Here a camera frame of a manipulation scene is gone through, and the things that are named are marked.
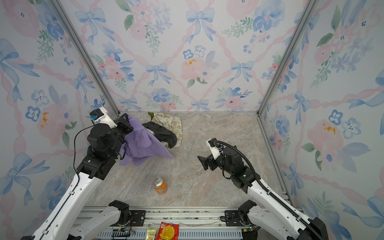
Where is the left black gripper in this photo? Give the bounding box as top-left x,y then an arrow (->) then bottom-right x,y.
109,113 -> 134,160

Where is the purple cloth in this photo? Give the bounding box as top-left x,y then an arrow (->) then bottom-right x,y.
119,116 -> 174,167

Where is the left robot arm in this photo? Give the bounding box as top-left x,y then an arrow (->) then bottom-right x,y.
22,109 -> 134,240

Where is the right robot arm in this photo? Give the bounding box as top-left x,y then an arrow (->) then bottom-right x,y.
198,138 -> 329,240

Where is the dark grey cloth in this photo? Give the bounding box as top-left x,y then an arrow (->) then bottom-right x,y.
143,122 -> 178,149

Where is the cream patterned cloth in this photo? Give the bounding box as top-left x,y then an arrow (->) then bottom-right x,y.
148,112 -> 183,148

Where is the orange soda can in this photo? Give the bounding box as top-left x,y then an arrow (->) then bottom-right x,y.
153,177 -> 168,195

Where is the red snack packet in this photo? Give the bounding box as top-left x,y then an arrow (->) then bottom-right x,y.
156,222 -> 180,240

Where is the yellow green snack packet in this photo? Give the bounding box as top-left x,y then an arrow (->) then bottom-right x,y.
145,228 -> 158,240

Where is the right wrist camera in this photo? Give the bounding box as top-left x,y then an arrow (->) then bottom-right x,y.
206,139 -> 221,160

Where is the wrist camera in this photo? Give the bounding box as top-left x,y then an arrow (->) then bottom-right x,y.
90,107 -> 117,129
206,139 -> 221,160

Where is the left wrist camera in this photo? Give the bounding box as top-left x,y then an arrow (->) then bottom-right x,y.
90,107 -> 117,129

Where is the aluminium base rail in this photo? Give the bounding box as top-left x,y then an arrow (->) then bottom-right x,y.
95,207 -> 245,240

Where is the left aluminium corner post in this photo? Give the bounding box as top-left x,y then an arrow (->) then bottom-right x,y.
48,0 -> 120,116

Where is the aluminium corner post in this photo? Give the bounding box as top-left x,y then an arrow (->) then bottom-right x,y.
257,0 -> 318,117
48,0 -> 120,116

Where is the right aluminium corner post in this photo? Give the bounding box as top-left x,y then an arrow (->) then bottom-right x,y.
257,0 -> 318,117

